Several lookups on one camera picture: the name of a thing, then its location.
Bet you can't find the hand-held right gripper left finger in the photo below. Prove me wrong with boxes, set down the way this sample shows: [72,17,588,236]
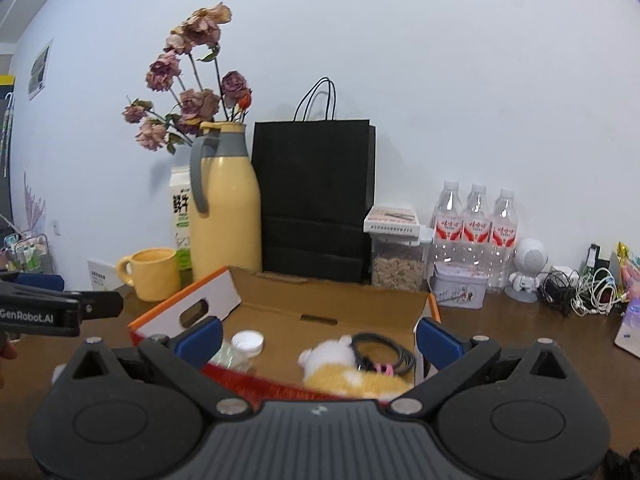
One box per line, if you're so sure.
[52,316,252,418]

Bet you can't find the yellow thermos jug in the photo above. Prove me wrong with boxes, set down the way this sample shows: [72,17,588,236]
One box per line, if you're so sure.
[189,121,262,282]

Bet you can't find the colourful snack packets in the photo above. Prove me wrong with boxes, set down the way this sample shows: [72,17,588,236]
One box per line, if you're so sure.
[614,241,640,302]

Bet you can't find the white tin box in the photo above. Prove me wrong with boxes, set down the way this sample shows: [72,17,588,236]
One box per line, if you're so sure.
[430,262,489,309]

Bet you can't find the white cable tangle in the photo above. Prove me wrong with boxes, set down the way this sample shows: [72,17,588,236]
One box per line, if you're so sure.
[574,267,621,317]

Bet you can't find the clear water bottle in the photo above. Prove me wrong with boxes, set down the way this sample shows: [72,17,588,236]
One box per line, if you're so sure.
[487,188,519,295]
[462,183,493,272]
[432,180,466,266]

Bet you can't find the flat white red carton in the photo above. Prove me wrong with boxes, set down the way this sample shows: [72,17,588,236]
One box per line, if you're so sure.
[363,205,422,235]

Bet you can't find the white round cap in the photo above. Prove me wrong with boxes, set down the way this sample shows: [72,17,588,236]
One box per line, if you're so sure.
[231,330,265,359]

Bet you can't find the black paper bag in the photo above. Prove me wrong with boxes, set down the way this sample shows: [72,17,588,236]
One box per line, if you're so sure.
[251,77,377,283]

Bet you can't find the white yellow plush toy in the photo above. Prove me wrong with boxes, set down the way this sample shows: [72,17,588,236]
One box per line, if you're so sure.
[298,336,416,402]

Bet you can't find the purple plant wall decal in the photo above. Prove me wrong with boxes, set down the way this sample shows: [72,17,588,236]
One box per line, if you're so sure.
[22,172,48,237]

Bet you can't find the wire storage rack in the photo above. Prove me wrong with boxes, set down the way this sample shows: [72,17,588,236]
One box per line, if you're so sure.
[0,232,52,277]

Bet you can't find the purple tissue pack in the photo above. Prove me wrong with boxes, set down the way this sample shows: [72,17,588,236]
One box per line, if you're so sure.
[614,297,640,354]

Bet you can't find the clear seed container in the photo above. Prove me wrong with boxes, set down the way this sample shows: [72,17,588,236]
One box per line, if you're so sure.
[371,230,434,292]

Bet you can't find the orange red cardboard box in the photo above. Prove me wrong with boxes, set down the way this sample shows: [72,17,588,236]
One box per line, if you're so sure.
[127,266,442,401]

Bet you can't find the clear green plastic bottle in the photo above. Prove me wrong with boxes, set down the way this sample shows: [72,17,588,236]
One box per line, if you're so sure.
[209,340,252,374]

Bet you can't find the black cable tangle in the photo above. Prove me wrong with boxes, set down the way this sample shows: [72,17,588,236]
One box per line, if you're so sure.
[541,266,581,317]

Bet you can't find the black cable bundle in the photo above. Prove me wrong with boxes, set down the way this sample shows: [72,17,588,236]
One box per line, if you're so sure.
[350,332,417,375]

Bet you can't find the white robot figurine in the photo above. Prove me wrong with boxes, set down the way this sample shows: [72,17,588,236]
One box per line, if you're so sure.
[504,238,550,304]

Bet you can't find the white booklet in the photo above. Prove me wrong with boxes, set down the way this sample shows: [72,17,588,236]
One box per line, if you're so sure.
[87,259,125,292]

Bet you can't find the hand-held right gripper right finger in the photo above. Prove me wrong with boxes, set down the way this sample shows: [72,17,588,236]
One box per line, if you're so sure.
[387,317,586,418]

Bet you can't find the white green milk carton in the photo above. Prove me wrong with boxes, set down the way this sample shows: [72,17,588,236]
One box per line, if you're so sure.
[170,166,194,272]

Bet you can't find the wall picture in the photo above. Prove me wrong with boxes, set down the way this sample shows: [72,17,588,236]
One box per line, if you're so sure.
[27,38,54,101]

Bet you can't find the dried rose bouquet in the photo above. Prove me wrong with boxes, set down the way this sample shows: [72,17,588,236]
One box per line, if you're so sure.
[122,2,253,156]

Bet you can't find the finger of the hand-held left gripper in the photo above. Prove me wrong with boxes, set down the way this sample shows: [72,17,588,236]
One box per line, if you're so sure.
[0,282,124,320]
[0,271,66,293]

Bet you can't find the yellow mug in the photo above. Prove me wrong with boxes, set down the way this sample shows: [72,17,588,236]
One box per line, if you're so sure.
[116,247,182,303]

